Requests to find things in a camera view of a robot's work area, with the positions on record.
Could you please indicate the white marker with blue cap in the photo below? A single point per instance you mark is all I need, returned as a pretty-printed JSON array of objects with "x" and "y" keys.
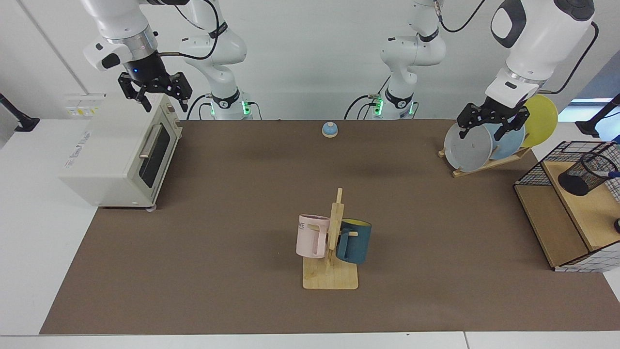
[{"x": 613, "y": 174}]

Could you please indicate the black mesh pen holder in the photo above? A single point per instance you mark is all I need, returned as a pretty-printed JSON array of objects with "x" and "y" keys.
[{"x": 581, "y": 177}]

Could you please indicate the light blue plate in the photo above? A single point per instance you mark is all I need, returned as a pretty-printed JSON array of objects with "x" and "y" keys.
[{"x": 513, "y": 145}]

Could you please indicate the grey plate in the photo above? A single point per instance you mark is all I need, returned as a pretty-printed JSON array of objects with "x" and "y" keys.
[{"x": 470, "y": 155}]

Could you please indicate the wooden plate rack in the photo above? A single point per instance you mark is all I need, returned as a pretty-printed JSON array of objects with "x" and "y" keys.
[{"x": 516, "y": 156}]

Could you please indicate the yellow plate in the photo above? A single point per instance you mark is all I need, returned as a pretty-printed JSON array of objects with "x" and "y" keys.
[{"x": 545, "y": 123}]

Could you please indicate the pale toaster oven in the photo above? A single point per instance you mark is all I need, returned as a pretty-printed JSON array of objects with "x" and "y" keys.
[{"x": 106, "y": 160}]

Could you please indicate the black monitor stand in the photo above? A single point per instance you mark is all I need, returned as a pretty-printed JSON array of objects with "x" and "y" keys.
[
  {"x": 588, "y": 127},
  {"x": 26, "y": 123}
]

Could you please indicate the small blue round bell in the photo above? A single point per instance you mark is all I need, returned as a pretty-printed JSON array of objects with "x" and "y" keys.
[{"x": 330, "y": 130}]

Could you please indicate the dark teal cup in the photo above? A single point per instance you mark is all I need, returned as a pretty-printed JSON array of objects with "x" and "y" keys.
[{"x": 356, "y": 245}]

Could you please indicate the brown table cloth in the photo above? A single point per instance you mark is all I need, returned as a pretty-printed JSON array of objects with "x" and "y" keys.
[{"x": 218, "y": 266}]

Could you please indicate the pink cup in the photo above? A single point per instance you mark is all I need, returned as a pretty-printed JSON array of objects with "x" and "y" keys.
[{"x": 307, "y": 240}]

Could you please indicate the wooden cup stand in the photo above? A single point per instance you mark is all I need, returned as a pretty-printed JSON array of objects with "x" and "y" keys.
[{"x": 334, "y": 278}]

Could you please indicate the white wall socket panel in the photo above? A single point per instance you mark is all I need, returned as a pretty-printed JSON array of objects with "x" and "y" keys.
[{"x": 80, "y": 104}]

